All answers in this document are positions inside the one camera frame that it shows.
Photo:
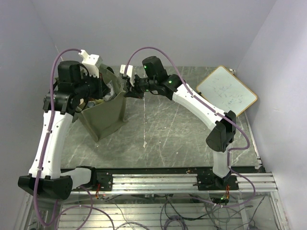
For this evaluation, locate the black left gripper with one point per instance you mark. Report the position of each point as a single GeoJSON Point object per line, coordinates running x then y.
{"type": "Point", "coordinates": [102, 89]}

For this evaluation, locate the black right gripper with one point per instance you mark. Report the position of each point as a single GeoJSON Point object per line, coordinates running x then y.
{"type": "Point", "coordinates": [135, 94]}

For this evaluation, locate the yellow-green lotion bottle white cap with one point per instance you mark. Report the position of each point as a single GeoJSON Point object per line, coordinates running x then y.
{"type": "Point", "coordinates": [99, 101]}

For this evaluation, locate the grey squeeze tube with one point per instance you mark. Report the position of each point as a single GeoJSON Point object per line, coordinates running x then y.
{"type": "Point", "coordinates": [111, 94]}

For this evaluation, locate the green canvas bag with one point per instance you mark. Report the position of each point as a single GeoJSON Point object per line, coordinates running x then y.
{"type": "Point", "coordinates": [101, 120]}

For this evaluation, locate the clear square bottle yellow contents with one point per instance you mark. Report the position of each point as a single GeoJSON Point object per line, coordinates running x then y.
{"type": "Point", "coordinates": [91, 104]}

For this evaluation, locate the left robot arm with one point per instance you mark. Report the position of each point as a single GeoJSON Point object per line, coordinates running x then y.
{"type": "Point", "coordinates": [48, 156]}

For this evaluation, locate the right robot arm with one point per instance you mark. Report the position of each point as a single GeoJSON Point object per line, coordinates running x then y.
{"type": "Point", "coordinates": [159, 82]}

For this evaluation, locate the yellow framed whiteboard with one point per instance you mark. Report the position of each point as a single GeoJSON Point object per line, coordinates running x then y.
{"type": "Point", "coordinates": [225, 91]}

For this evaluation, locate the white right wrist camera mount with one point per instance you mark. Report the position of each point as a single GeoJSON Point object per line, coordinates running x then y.
{"type": "Point", "coordinates": [129, 70]}

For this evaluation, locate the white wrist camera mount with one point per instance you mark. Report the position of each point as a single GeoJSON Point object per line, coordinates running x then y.
{"type": "Point", "coordinates": [91, 62]}
{"type": "Point", "coordinates": [129, 70]}

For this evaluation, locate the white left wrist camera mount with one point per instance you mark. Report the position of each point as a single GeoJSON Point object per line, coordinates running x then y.
{"type": "Point", "coordinates": [91, 62]}

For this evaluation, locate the aluminium rail frame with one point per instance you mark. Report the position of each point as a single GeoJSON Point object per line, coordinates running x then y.
{"type": "Point", "coordinates": [155, 181]}

